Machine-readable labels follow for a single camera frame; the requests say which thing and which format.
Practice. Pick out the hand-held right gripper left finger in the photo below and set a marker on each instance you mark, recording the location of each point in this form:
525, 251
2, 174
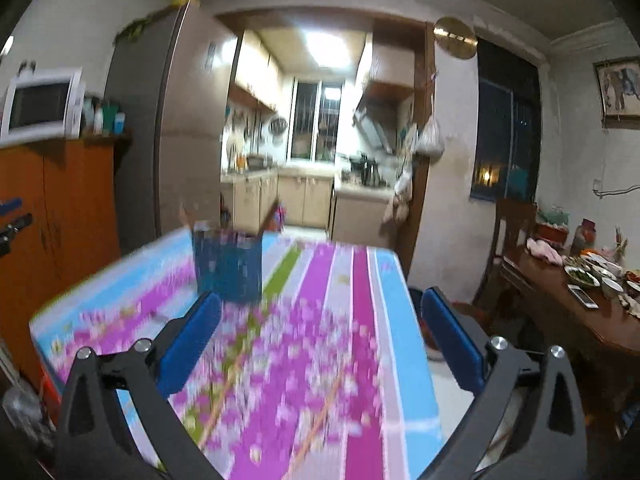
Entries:
192, 340

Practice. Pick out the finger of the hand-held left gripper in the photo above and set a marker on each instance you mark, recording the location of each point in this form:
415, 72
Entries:
15, 227
10, 205

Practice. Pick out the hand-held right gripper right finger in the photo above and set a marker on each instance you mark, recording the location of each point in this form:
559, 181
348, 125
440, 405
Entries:
450, 340

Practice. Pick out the blue perforated utensil holder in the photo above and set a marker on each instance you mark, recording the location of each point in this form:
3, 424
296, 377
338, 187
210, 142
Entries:
225, 270

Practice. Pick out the orange wooden cabinet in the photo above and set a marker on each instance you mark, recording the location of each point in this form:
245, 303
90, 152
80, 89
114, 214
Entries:
75, 200

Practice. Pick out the white microwave oven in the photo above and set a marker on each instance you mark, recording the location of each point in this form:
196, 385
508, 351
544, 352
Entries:
37, 105

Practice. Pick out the wooden dining table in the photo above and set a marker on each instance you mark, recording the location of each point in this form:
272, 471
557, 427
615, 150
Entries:
560, 320

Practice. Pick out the wooden chair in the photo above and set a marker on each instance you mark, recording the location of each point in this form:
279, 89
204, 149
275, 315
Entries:
510, 240

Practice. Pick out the white bottle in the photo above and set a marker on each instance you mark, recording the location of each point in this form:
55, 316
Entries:
98, 120

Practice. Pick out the floral striped tablecloth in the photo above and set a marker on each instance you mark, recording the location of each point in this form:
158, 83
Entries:
325, 310

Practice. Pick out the pink cloth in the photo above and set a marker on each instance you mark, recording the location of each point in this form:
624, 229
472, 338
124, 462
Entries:
545, 252

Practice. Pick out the green box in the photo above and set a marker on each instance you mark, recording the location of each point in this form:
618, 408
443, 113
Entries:
110, 117

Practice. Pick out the blue cup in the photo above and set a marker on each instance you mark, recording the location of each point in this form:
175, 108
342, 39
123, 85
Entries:
119, 124

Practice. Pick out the white smartphone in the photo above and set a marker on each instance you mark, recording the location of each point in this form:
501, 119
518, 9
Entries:
583, 296

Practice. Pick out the dish of greens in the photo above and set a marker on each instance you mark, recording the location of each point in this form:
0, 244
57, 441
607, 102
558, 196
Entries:
581, 276

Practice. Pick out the red basket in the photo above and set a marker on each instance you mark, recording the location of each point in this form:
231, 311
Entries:
552, 227

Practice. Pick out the dark glass jar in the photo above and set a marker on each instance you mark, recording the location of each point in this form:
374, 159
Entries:
584, 237

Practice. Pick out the white bowl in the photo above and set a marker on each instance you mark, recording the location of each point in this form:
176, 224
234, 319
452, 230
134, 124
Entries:
612, 288

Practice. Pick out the beige kitchen base cabinets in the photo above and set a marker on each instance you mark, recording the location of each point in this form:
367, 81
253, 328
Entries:
305, 200

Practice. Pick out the steel kettle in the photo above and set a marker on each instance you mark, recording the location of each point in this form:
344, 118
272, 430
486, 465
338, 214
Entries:
371, 171

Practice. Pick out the dried flower bunch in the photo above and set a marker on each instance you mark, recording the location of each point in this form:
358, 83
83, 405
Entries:
621, 245

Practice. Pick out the hanging white plastic bag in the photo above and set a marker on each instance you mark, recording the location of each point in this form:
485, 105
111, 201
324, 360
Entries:
431, 137

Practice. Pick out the grey refrigerator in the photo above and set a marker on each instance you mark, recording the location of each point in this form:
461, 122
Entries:
190, 110

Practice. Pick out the steel range hood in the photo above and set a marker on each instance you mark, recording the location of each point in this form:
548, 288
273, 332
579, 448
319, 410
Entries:
372, 130

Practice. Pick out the dark window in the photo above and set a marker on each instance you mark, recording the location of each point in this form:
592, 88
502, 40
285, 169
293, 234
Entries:
505, 120

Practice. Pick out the barred kitchen window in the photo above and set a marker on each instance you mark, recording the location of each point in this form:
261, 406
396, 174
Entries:
315, 120

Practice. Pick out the yellow-green bag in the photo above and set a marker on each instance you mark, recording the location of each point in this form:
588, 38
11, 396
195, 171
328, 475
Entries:
183, 0

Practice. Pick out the framed elephant picture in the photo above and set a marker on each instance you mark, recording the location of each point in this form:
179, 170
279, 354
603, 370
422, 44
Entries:
620, 90

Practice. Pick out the square ceiling light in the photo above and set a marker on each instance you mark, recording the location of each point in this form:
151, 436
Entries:
327, 50

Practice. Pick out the hanging bags on door frame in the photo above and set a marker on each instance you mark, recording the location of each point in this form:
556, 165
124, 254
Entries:
400, 195

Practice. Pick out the round wall strainer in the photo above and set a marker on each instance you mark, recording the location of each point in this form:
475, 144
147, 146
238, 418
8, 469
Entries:
278, 125

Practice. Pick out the wooden door frame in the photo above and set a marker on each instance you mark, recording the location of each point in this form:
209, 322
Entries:
425, 110

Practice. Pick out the beige wall cabinet above hood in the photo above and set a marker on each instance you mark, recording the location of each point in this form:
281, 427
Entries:
392, 65

